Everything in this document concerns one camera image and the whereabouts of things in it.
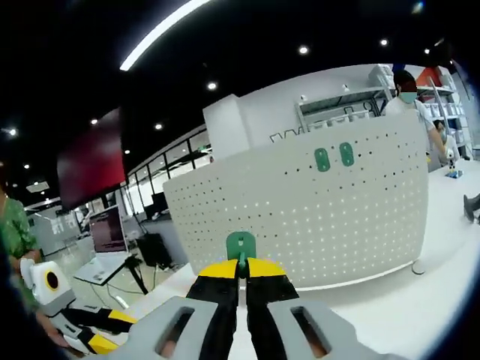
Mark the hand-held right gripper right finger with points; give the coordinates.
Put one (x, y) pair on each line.
(270, 318)

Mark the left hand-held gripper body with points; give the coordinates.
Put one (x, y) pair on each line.
(48, 296)

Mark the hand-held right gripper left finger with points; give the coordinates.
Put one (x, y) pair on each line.
(217, 318)

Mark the green hook assembly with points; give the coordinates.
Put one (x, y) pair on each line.
(240, 243)

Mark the white perforated mounting plate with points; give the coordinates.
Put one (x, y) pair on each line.
(318, 217)

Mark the green peg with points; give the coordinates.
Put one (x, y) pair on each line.
(321, 159)
(346, 154)

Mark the person's left hand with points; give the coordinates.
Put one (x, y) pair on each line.
(50, 330)

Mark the person's green-clothed body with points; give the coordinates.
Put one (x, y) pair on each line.
(15, 232)

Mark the black box-shaped object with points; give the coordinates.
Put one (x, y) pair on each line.
(153, 251)

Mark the computer monitor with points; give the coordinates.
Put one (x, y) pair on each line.
(108, 230)

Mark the ceiling air vent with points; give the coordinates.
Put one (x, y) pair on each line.
(37, 186)

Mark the large dark red screen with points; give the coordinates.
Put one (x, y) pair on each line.
(92, 165)

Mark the white square pillar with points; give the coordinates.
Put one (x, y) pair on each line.
(228, 127)

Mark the grey metal shelf rack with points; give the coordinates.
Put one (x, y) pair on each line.
(337, 107)

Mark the dark grey stand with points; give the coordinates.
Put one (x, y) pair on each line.
(470, 208)

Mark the small toy figurine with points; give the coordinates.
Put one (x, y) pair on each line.
(452, 163)

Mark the group of round ceiling lights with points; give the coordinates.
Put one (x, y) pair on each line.
(303, 49)

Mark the storage shelf with white boxes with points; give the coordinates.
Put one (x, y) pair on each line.
(450, 108)

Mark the long ceiling light strip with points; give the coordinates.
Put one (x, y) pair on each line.
(161, 33)

